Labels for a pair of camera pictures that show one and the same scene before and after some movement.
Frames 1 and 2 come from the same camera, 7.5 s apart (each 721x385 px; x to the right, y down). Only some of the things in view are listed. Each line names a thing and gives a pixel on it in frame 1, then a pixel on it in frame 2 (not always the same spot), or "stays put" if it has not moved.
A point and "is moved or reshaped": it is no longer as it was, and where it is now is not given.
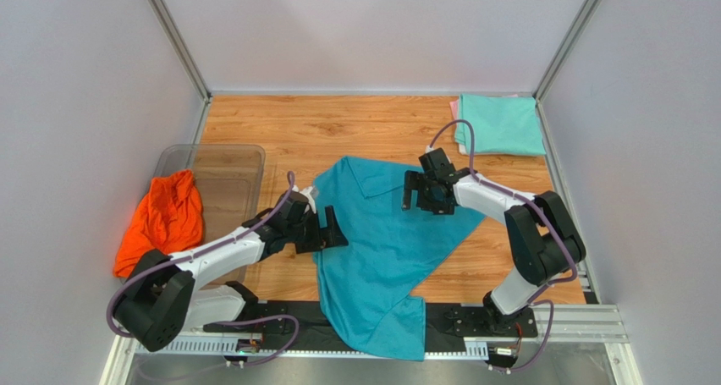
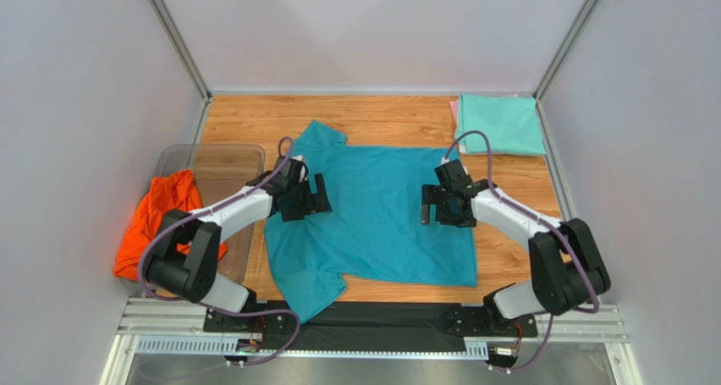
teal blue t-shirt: x=366 y=283 is moved or reshaped
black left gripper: x=330 y=236 → x=316 y=203
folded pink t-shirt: x=454 y=108 stays put
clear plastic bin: x=229 y=180 stays put
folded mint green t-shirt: x=503 y=125 stays put
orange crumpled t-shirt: x=168 y=217 stays put
